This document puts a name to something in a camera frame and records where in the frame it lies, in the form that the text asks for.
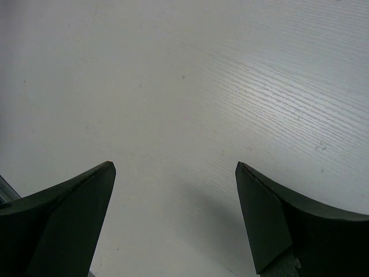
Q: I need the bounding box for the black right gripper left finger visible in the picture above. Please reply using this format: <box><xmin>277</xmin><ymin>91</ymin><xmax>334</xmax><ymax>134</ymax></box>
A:
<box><xmin>1</xmin><ymin>161</ymin><xmax>116</xmax><ymax>276</ymax></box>

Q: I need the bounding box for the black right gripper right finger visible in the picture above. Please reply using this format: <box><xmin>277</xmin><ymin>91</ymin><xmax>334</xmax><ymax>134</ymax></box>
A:
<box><xmin>235</xmin><ymin>162</ymin><xmax>368</xmax><ymax>276</ymax></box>

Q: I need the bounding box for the aluminium table frame rail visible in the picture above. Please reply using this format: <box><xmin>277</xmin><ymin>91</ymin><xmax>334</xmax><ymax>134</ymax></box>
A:
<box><xmin>0</xmin><ymin>176</ymin><xmax>21</xmax><ymax>204</ymax></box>

